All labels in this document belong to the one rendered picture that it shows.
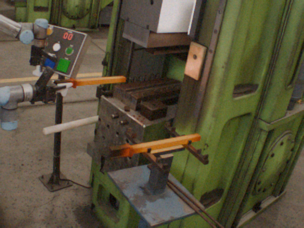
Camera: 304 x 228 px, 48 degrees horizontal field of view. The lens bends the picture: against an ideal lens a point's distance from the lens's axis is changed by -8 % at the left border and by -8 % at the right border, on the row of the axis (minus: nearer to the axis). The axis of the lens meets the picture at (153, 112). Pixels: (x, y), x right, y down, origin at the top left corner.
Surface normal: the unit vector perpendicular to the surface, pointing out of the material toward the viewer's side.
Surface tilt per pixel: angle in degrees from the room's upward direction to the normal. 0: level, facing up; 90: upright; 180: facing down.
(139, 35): 90
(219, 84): 90
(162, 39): 90
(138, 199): 0
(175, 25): 90
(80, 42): 60
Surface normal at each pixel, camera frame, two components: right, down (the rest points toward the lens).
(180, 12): 0.67, 0.43
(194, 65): -0.73, 0.18
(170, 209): 0.18, -0.88
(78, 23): 0.41, 0.47
